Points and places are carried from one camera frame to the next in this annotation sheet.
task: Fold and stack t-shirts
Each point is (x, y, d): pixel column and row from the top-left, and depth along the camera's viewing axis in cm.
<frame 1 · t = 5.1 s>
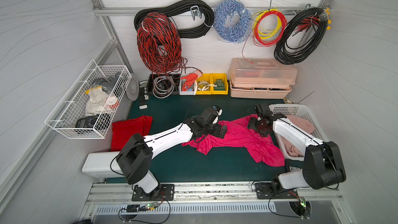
left hand: (221, 128, 81), fingers open
right hand: (254, 125, 90), fingers open
magenta t-shirt: (241, 138, 93), on the table
white laundry basket: (294, 109, 100), point 6 cm above the table
pink translucent toolbox: (261, 78, 104), point 16 cm above the table
green circuit boards: (220, 85, 121), on the table
white ribbon tape roll: (204, 85, 118), point 3 cm above the table
white storage bin: (192, 90, 115), point 3 cm above the table
red work glove: (189, 80, 117), point 7 cm above the table

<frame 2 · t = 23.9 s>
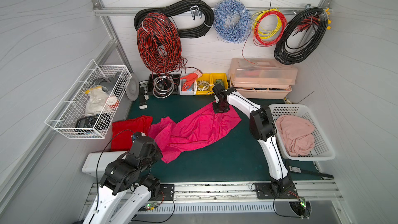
left hand: (161, 149, 69), fingers closed
right hand: (217, 109, 103), fingers open
magenta t-shirt: (193, 132, 93), point 3 cm above the table
the other named things where they were.

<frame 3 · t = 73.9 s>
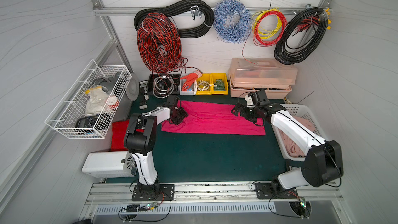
left hand: (187, 115, 99), fingers open
right hand: (237, 111, 86), fingers open
magenta t-shirt: (215, 119, 101), on the table
the other named things where they were.

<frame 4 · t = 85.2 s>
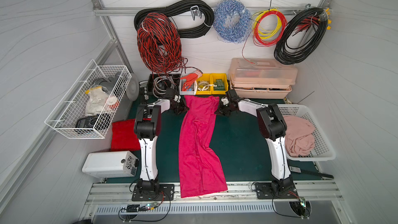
left hand: (191, 107, 105), fingers closed
right hand: (215, 110, 104), fingers closed
magenta t-shirt: (199, 168, 82), on the table
the other named things where they were.

